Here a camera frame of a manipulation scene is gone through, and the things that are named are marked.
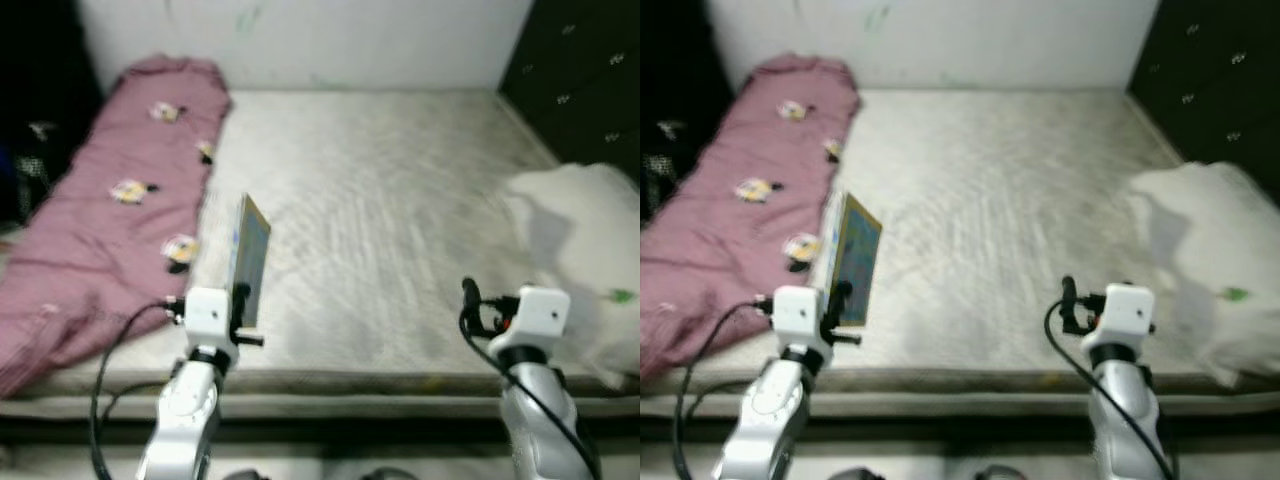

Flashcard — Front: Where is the colourful children's book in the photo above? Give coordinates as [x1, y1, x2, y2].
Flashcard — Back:
[226, 193, 272, 329]
[825, 192, 883, 328]

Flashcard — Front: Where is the white pillow green tree print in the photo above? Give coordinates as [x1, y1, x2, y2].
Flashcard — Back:
[1125, 160, 1280, 389]
[500, 163, 641, 387]

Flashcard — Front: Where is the white quilted mattress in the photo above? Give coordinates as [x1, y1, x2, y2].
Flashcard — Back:
[640, 88, 1280, 401]
[0, 88, 641, 401]

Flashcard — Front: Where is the pink flower print blanket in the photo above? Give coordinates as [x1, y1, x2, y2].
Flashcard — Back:
[640, 55, 861, 382]
[0, 55, 233, 396]

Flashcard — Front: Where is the black tufted headboard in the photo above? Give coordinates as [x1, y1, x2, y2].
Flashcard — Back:
[1128, 0, 1280, 167]
[498, 0, 641, 187]

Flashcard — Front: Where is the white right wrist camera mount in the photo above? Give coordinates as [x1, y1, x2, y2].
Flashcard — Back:
[497, 286, 571, 352]
[1080, 284, 1156, 347]

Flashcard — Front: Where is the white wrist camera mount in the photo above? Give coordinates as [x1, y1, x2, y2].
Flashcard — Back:
[497, 286, 571, 352]
[183, 287, 236, 352]
[1080, 284, 1156, 347]
[772, 286, 826, 352]

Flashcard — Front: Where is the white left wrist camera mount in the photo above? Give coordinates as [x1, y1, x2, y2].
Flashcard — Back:
[183, 287, 236, 352]
[772, 286, 826, 352]

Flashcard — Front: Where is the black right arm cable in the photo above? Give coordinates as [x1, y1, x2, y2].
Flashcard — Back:
[458, 315, 601, 480]
[1045, 300, 1177, 480]

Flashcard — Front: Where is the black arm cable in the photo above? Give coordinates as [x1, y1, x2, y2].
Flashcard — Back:
[458, 315, 601, 480]
[90, 300, 189, 480]
[672, 297, 777, 480]
[1045, 300, 1177, 480]

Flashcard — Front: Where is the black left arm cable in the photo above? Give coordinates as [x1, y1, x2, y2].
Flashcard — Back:
[90, 300, 189, 480]
[672, 297, 777, 480]

